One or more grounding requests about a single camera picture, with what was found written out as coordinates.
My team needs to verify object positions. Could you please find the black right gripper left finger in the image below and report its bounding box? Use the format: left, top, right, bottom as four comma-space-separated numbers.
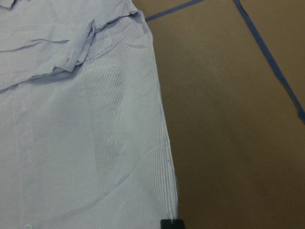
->
160, 219, 173, 229

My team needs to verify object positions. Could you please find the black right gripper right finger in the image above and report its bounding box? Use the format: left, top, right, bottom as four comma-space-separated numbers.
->
173, 219, 185, 229

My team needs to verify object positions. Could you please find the light blue striped shirt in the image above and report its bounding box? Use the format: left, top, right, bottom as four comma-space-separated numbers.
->
0, 0, 178, 229

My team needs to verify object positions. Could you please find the brown paper table cover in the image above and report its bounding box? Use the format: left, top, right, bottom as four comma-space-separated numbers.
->
135, 0, 305, 229

